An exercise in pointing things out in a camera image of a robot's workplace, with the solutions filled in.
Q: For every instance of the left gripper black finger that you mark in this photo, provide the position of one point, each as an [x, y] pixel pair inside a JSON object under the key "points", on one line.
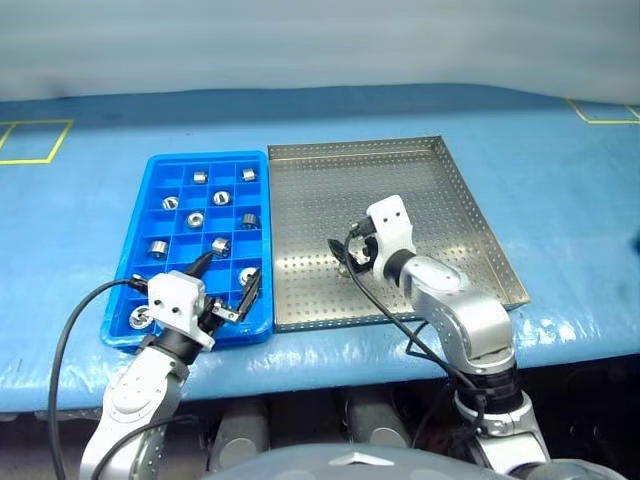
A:
{"points": [[250, 297], [201, 263]]}

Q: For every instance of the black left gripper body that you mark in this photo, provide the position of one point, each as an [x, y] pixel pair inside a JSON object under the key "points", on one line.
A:
{"points": [[215, 310]]}

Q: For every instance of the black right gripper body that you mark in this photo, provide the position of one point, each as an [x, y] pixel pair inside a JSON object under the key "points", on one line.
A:
{"points": [[371, 246]]}

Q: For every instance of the small silver metal roller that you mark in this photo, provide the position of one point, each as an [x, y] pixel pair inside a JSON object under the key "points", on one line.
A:
{"points": [[158, 248], [249, 220], [194, 219], [220, 246], [170, 202], [246, 276], [248, 174], [361, 253], [200, 176], [220, 197], [139, 318]]}

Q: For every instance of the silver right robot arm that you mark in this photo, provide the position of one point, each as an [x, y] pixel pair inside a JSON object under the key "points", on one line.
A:
{"points": [[475, 320]]}

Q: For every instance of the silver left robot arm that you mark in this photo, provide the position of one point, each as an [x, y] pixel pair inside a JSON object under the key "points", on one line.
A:
{"points": [[135, 395]]}

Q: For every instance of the perforated steel tray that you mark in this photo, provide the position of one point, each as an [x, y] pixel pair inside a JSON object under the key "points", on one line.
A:
{"points": [[310, 200]]}

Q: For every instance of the blue compartment plastic tray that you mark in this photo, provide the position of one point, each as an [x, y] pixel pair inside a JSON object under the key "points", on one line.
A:
{"points": [[235, 200]]}

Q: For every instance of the grey rounded leg housing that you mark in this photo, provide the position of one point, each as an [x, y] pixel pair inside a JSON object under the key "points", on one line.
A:
{"points": [[377, 425], [240, 435]]}

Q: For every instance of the blue foam table cover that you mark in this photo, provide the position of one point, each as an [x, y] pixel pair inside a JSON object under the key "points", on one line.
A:
{"points": [[550, 175]]}

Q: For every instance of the white foam backdrop sheet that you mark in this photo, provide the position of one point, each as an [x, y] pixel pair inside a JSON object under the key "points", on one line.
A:
{"points": [[300, 40]]}

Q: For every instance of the grey robot torso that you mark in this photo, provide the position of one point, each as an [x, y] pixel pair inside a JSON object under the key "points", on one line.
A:
{"points": [[360, 465]]}

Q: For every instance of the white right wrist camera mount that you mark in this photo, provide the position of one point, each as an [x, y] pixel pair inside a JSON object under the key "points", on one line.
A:
{"points": [[392, 225]]}

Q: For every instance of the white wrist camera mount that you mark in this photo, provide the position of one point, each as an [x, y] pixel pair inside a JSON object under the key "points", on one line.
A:
{"points": [[392, 225], [175, 300]]}

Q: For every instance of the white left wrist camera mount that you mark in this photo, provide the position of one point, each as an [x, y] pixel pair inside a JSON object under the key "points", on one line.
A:
{"points": [[175, 300]]}

